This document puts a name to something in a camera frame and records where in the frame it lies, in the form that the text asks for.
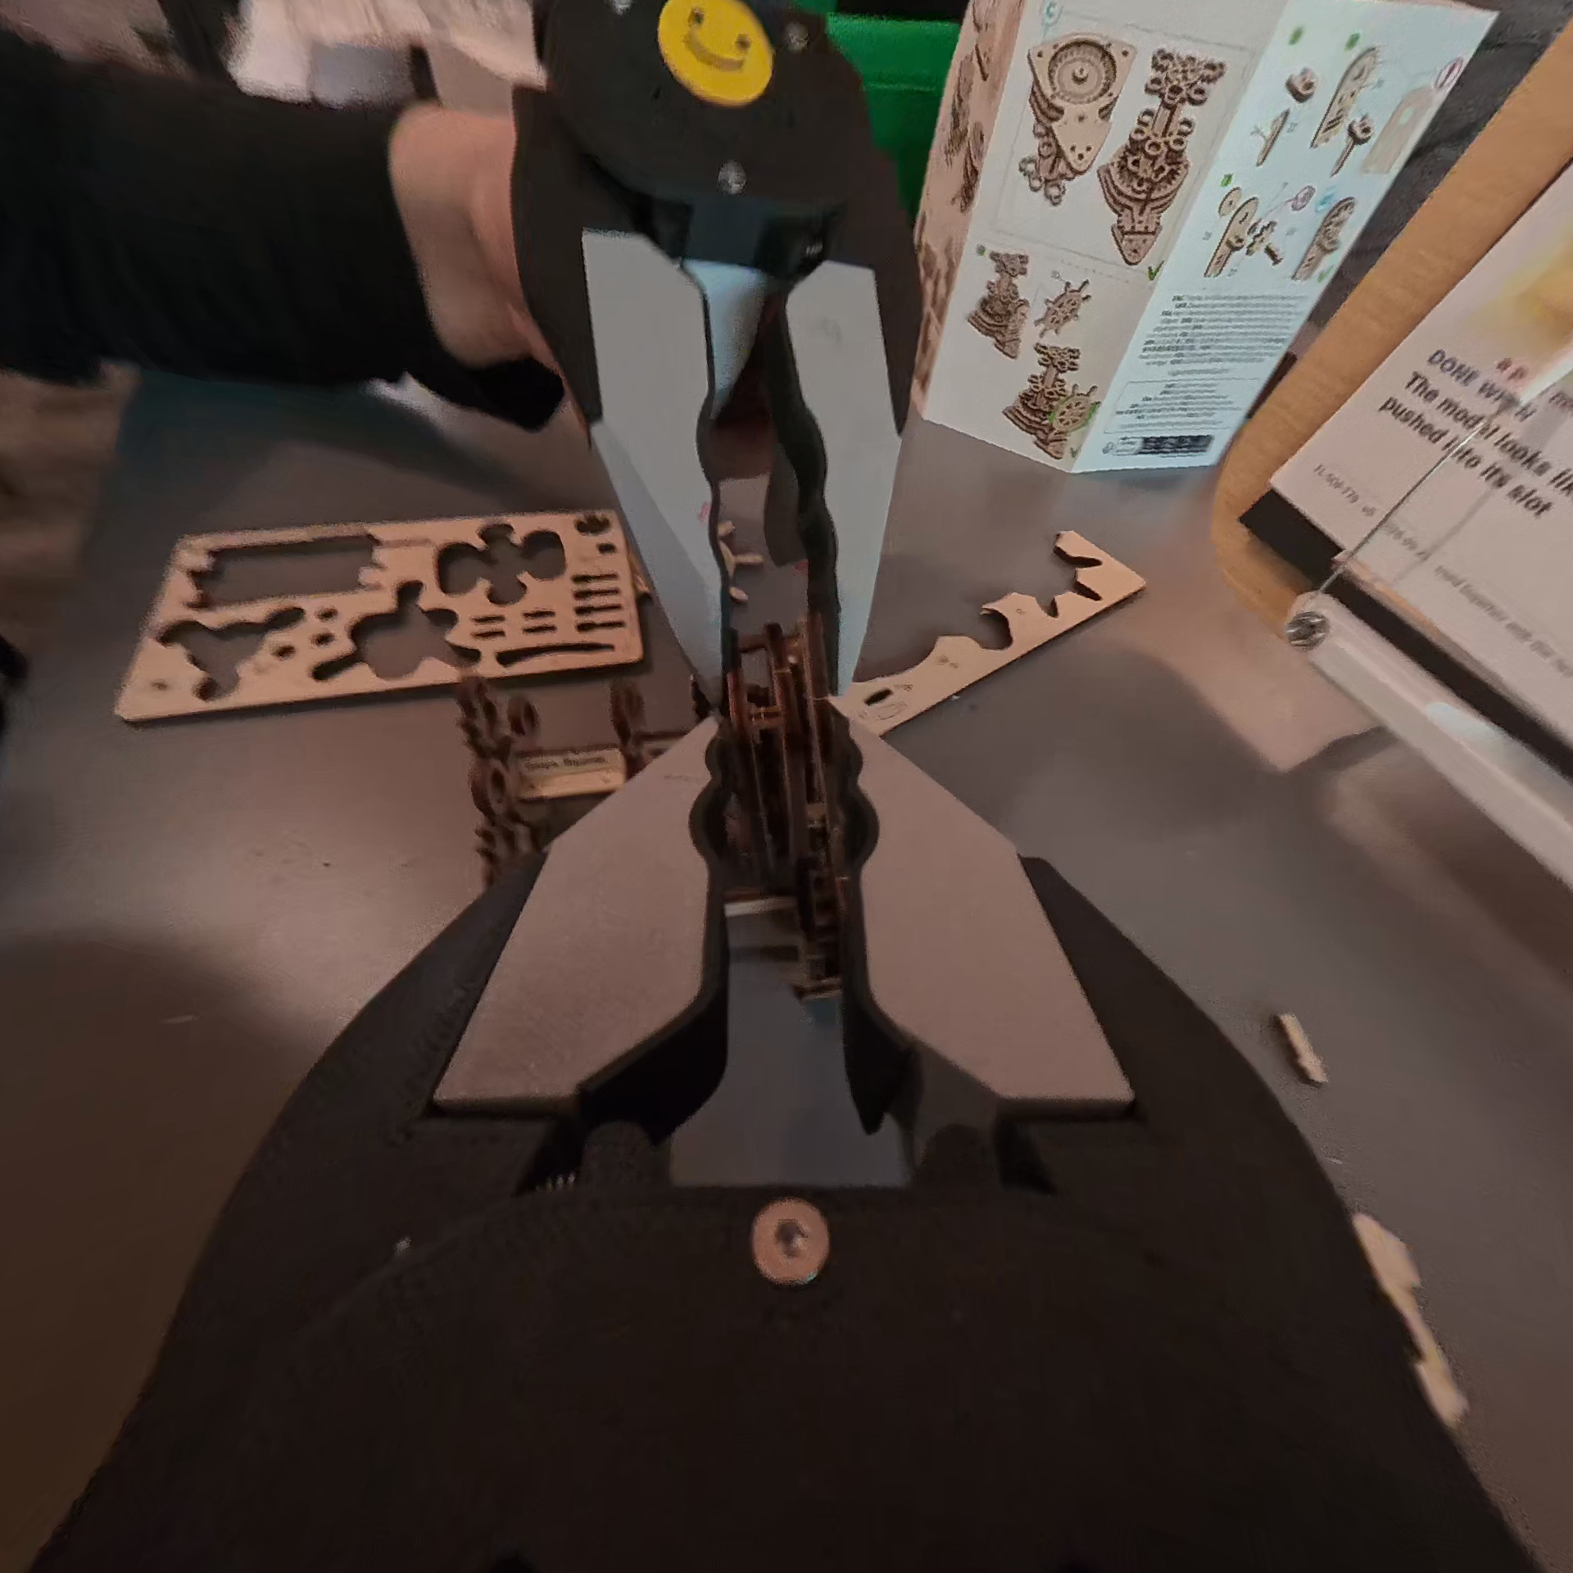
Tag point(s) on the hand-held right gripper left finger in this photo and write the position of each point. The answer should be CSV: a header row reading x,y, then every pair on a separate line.
x,y
601,971

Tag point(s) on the punched-out plywood sheet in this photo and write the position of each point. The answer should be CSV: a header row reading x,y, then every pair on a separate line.
x,y
412,553

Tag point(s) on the wooden mechanical model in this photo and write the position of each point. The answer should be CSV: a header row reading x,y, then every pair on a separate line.
x,y
787,763

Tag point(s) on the small keyhole wooden piece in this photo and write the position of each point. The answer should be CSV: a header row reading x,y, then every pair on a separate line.
x,y
1412,1315

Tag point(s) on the printed instruction sheet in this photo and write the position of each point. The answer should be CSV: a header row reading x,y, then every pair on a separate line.
x,y
1450,430

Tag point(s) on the jagged plywood offcut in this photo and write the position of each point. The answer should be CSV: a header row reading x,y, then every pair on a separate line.
x,y
970,658

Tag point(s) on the folded model instruction booklet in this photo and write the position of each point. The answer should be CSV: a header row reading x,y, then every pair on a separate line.
x,y
1167,222

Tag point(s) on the small wooden peg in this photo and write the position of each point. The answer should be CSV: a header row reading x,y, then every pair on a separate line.
x,y
1300,1047

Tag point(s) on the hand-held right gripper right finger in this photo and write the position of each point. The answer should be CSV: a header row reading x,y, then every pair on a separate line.
x,y
970,971

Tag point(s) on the green plastic bin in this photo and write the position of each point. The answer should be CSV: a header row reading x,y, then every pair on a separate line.
x,y
878,87

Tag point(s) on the person's left hand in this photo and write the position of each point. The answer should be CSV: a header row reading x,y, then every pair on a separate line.
x,y
466,233

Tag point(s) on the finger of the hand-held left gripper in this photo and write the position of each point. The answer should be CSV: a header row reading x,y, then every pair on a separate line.
x,y
860,405
639,405

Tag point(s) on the person's left forearm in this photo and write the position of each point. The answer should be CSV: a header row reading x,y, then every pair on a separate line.
x,y
184,222

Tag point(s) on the white sheet stand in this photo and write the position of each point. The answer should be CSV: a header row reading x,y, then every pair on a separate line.
x,y
1450,739

